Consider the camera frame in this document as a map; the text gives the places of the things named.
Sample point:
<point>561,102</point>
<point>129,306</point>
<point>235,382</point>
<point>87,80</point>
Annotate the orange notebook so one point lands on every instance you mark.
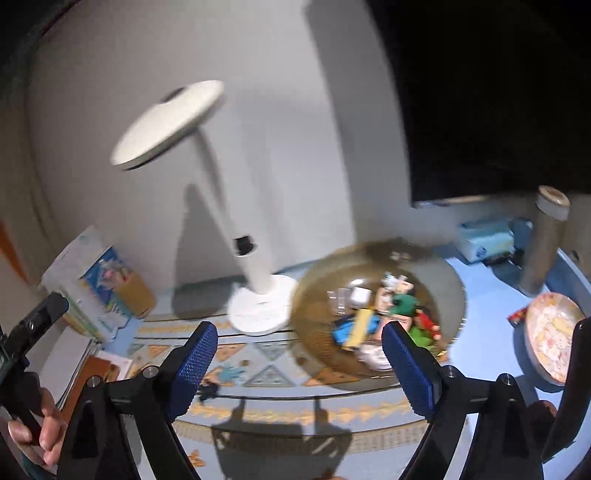
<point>94,374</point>

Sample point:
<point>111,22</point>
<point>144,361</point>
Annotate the pink green toy figure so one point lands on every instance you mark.
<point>401,307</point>

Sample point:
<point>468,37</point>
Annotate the white blue toy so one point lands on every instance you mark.
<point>395,280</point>

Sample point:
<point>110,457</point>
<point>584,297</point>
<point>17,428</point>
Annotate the black monitor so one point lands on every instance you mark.
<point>485,92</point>

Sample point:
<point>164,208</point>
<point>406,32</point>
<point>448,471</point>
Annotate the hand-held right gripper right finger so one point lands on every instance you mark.
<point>411,369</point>

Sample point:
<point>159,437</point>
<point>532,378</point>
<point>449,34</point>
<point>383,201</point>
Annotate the white toy cube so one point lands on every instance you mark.
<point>360,296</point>

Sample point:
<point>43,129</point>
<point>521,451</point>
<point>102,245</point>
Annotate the white desk lamp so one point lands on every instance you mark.
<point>258,277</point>

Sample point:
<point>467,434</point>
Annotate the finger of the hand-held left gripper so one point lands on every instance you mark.
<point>41,316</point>

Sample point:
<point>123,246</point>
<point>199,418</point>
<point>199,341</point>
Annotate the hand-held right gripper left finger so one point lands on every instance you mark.
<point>194,364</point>

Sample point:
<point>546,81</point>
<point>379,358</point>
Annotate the blue toy block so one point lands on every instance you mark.
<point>345,332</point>

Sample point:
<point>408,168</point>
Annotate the dark brown object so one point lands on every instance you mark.
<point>540,415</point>

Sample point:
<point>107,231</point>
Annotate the brown glass bowl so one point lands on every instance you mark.
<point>314,314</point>

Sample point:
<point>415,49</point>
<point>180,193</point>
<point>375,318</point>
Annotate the red snack packet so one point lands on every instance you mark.
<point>517,316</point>

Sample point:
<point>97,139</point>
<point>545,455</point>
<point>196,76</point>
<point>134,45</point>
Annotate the stack of books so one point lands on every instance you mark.
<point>78,277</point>

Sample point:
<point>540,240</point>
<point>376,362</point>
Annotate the tall cardboard tube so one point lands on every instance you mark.
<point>545,240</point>

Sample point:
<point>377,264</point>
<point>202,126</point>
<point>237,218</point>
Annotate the floral patterned plate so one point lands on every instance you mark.
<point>551,332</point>

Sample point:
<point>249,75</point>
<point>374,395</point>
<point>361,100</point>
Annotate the clear plastic gear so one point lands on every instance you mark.
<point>375,357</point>

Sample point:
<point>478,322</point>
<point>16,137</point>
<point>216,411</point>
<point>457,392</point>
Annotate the black round toy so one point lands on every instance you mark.
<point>210,391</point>

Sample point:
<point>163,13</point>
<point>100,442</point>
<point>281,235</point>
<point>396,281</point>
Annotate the wooden pen holder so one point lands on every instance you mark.
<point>134,295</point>

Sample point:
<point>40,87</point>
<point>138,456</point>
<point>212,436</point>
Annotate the yellow toy block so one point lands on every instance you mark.
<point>362,325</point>

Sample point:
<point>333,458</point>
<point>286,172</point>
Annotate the blue tissue pack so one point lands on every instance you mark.
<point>487,237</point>

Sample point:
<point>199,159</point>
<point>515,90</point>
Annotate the patterned table mat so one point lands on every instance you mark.
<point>277,406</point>

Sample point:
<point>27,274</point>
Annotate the small clear cup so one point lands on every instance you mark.
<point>339,299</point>

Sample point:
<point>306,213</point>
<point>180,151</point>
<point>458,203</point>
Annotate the red toy figure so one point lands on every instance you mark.
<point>427,325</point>

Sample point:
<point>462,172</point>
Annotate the person's left hand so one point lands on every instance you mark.
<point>51,424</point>

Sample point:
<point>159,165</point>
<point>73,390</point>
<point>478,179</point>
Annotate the green toy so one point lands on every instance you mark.
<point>419,336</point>

